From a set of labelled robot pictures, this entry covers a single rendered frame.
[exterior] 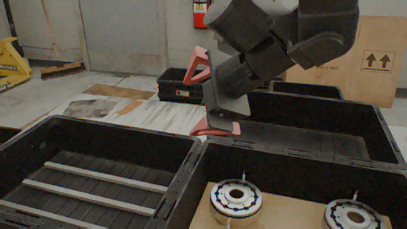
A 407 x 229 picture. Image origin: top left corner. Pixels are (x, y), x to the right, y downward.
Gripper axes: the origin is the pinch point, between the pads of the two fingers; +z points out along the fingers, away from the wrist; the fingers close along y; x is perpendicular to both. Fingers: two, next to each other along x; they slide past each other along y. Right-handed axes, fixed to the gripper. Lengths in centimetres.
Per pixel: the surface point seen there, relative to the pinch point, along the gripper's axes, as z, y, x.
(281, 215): 3.0, 17.7, 22.3
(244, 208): 5.5, 15.8, 14.9
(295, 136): 7.9, -4.3, 44.4
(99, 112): 75, -35, 16
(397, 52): 10, -121, 265
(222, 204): 8.3, 14.5, 12.2
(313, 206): -0.7, 16.5, 29.0
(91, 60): 270, -208, 84
